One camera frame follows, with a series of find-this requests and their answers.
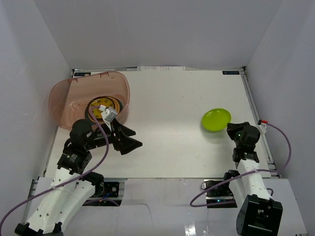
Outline yellow patterned plate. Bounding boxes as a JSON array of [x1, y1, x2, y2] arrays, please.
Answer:
[[86, 96, 123, 122]]

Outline dark teal glazed plate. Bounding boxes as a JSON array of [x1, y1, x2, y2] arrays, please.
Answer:
[[85, 97, 125, 123]]

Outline glossy black plate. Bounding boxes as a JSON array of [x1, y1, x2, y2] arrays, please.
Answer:
[[84, 95, 119, 123]]

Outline lime green plate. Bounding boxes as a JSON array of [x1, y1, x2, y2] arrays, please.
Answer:
[[201, 108, 232, 132]]

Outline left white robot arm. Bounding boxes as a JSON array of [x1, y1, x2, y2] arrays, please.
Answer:
[[15, 119, 142, 236]]

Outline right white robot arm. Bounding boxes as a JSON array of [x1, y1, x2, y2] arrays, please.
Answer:
[[222, 121, 283, 236]]

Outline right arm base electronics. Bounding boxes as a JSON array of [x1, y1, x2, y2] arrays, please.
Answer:
[[200, 179, 237, 208]]

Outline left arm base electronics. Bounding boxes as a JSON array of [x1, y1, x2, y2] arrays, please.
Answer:
[[83, 181, 122, 207]]

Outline pink translucent plastic bin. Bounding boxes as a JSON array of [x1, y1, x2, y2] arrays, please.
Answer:
[[49, 71, 130, 130]]

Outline white papers at back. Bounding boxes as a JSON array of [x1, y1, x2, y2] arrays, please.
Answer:
[[137, 66, 186, 71]]

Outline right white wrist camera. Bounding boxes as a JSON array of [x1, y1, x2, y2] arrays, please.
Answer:
[[256, 119, 268, 135]]

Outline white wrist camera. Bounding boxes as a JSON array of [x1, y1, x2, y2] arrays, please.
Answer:
[[256, 119, 268, 135], [99, 105, 118, 123]]

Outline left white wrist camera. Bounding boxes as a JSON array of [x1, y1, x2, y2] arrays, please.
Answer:
[[99, 105, 118, 123]]

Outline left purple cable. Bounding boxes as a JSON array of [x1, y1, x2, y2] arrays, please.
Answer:
[[0, 105, 110, 231]]

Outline purple cable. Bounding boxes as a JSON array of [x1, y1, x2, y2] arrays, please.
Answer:
[[0, 105, 110, 231], [189, 119, 292, 207]]

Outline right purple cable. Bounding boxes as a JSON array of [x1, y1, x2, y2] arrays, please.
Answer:
[[189, 119, 292, 207]]

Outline aluminium table frame rail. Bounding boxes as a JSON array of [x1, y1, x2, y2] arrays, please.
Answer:
[[240, 66, 281, 178]]

